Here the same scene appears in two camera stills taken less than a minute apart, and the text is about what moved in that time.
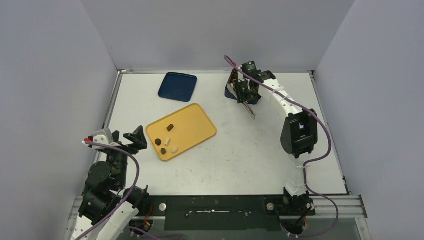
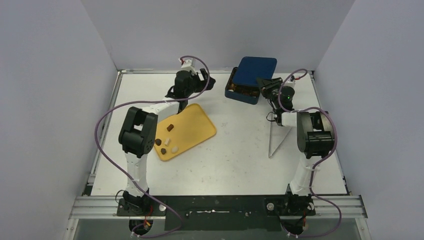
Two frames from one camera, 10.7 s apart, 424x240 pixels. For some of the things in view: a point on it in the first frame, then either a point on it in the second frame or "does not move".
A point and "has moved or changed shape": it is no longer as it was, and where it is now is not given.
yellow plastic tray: (180, 131) does not move
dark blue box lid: (178, 86) has moved or changed shape
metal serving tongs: (245, 104) -> (269, 153)
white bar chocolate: (167, 142) does not move
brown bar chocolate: (170, 127) does not move
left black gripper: (137, 138) -> (202, 83)
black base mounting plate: (248, 213) does not move
